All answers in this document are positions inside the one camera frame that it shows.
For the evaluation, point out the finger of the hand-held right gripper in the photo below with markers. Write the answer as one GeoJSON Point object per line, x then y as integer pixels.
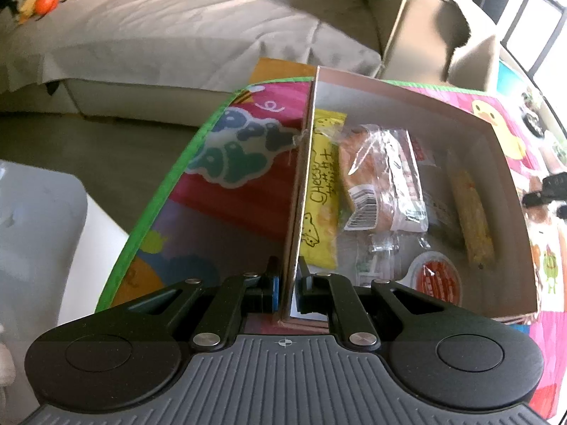
{"type": "Point", "coordinates": [549, 188]}

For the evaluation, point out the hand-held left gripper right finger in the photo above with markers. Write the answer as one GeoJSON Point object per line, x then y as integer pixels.
{"type": "Point", "coordinates": [301, 295]}

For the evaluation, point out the grey sofa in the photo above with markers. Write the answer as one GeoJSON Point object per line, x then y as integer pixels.
{"type": "Point", "coordinates": [186, 31]}

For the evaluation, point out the orange ball toy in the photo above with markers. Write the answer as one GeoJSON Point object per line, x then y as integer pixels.
{"type": "Point", "coordinates": [46, 1]}

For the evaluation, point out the yellow cheese snack packet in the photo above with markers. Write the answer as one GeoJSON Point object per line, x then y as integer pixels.
{"type": "Point", "coordinates": [323, 203]}

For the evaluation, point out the brown cardboard box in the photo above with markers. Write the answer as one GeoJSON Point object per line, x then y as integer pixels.
{"type": "Point", "coordinates": [425, 31]}

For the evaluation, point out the round red-lid cup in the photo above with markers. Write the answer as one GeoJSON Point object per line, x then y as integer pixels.
{"type": "Point", "coordinates": [436, 276]}

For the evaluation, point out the colourful printed play mat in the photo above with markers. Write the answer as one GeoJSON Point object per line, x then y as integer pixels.
{"type": "Point", "coordinates": [221, 203]}

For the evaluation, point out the teal container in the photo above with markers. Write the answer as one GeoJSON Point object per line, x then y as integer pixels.
{"type": "Point", "coordinates": [508, 77]}

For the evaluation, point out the corn cob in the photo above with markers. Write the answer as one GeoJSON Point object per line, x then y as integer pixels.
{"type": "Point", "coordinates": [474, 217]}

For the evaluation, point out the window frame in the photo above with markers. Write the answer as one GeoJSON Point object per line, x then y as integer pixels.
{"type": "Point", "coordinates": [527, 13]}

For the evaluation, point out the white plastic stool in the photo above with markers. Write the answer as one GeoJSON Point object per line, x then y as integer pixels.
{"type": "Point", "coordinates": [40, 248]}

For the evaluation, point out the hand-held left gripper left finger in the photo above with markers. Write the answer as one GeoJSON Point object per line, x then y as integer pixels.
{"type": "Point", "coordinates": [274, 294]}

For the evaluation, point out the small potted plant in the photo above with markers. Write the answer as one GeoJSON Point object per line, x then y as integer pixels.
{"type": "Point", "coordinates": [557, 157]}
{"type": "Point", "coordinates": [534, 115]}

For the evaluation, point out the small clear green-label packet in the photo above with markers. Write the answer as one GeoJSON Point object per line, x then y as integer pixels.
{"type": "Point", "coordinates": [381, 252]}

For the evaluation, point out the pink cardboard box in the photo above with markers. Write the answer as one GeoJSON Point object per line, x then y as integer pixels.
{"type": "Point", "coordinates": [483, 239]}

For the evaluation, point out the clear bread packet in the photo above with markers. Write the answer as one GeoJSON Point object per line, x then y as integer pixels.
{"type": "Point", "coordinates": [381, 177]}

